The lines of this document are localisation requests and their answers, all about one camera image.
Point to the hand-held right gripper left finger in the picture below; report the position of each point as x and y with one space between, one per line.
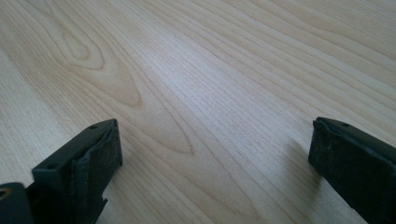
77 168

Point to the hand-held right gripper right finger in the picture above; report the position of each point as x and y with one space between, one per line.
358 165

